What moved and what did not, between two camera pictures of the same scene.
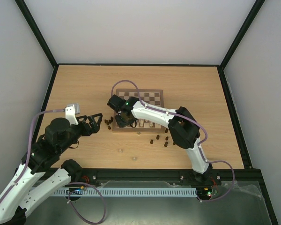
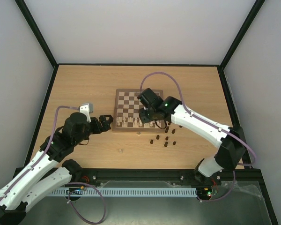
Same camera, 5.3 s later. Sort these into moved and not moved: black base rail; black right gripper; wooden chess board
Moved: black right gripper
Not moved: black base rail; wooden chess board
